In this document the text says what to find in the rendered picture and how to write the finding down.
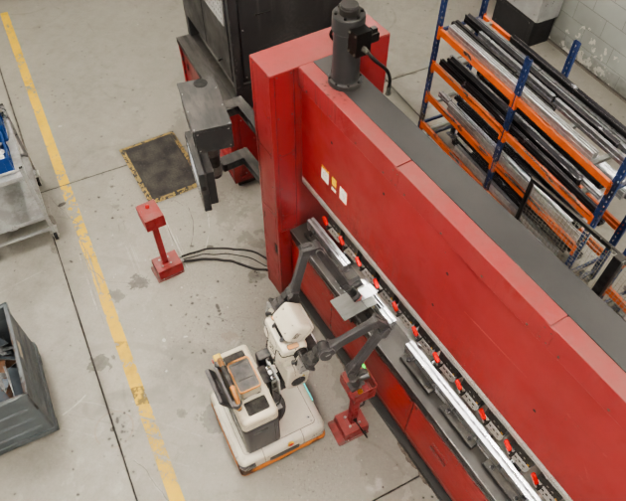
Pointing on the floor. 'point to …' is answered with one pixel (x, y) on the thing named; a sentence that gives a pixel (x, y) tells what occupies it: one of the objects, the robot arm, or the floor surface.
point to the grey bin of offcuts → (10, 387)
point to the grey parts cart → (11, 196)
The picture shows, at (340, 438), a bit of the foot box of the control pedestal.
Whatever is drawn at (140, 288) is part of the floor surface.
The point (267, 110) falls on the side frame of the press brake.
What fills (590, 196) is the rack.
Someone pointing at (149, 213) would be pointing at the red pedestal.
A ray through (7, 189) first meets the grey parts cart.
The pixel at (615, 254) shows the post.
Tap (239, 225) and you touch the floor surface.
